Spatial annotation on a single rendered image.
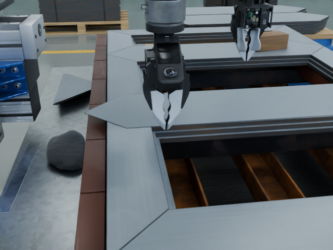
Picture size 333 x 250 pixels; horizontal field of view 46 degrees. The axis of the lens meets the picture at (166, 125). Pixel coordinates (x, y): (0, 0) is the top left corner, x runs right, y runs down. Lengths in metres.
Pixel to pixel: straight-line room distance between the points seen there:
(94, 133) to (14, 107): 0.38
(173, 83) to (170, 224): 0.24
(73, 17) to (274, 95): 4.48
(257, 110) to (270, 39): 0.50
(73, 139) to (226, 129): 0.44
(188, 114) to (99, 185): 0.28
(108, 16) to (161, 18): 4.57
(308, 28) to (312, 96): 0.90
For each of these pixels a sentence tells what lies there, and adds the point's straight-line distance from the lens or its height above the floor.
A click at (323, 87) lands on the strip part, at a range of 1.08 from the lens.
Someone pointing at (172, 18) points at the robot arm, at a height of 1.07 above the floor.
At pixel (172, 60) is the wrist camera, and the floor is 1.00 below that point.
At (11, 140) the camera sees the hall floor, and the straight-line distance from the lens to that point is 2.69.
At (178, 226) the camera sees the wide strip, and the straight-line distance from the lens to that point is 0.55.
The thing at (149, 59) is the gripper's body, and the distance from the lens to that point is 0.75.
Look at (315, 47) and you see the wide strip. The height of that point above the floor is 0.85.
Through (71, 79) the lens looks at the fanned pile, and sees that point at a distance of 1.47.
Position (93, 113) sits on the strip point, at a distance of 0.87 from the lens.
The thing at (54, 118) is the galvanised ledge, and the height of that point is 0.68.
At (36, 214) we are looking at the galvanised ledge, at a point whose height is 0.68.
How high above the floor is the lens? 1.21
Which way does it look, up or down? 27 degrees down
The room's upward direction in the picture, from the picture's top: straight up
